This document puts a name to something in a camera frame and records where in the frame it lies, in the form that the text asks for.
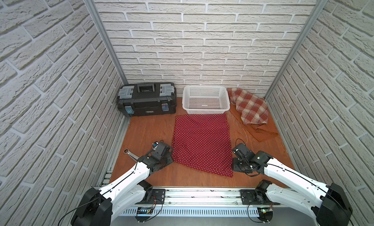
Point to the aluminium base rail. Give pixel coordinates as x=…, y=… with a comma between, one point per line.
x=230, y=197

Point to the orange brown skirt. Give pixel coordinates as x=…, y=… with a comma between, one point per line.
x=261, y=132

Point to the black plastic toolbox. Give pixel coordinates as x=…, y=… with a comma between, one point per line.
x=149, y=99

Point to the red polka dot skirt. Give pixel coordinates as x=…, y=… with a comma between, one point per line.
x=202, y=142

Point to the left controller board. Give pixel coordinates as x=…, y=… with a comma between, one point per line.
x=144, y=214

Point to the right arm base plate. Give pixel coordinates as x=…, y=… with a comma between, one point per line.
x=251, y=196

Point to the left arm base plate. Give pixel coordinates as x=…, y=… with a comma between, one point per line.
x=155, y=195

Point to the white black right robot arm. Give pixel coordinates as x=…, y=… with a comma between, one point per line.
x=327, y=204

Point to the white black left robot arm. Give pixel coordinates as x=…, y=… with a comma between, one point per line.
x=99, y=207

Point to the silver wrench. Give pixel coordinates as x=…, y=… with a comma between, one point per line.
x=131, y=155

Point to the red plaid skirt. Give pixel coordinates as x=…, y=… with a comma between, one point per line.
x=251, y=108

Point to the right controller board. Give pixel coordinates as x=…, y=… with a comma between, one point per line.
x=265, y=215

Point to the controller board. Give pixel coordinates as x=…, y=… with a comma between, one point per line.
x=265, y=215
x=144, y=214

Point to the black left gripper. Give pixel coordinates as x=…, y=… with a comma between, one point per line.
x=162, y=151

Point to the white plastic basket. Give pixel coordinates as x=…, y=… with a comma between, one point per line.
x=205, y=99

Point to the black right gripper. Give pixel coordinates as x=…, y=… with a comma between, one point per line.
x=233, y=163

